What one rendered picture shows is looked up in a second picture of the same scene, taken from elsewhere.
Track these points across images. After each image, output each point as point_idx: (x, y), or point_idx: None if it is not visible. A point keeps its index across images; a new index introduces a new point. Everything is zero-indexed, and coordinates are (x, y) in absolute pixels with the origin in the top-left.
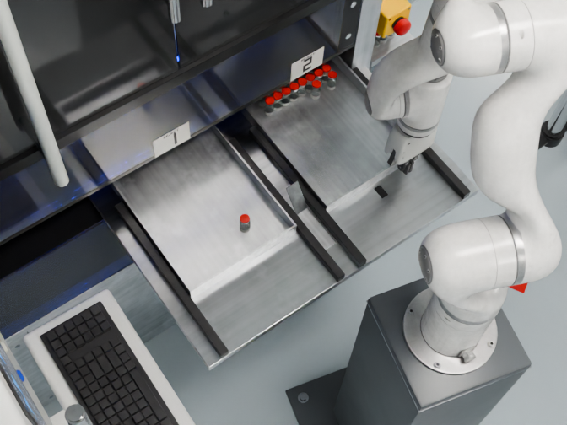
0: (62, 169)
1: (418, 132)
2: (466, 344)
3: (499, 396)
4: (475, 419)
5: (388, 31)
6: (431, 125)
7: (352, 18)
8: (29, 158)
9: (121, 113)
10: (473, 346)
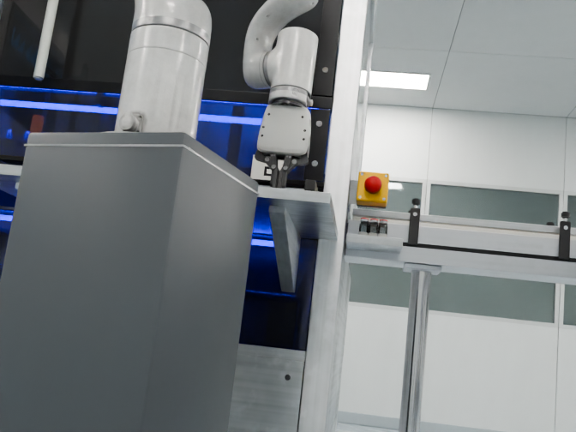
0: (41, 57)
1: (274, 91)
2: (131, 93)
3: (148, 289)
4: (113, 423)
5: (362, 192)
6: (285, 81)
7: (319, 143)
8: (40, 81)
9: (108, 89)
10: (143, 118)
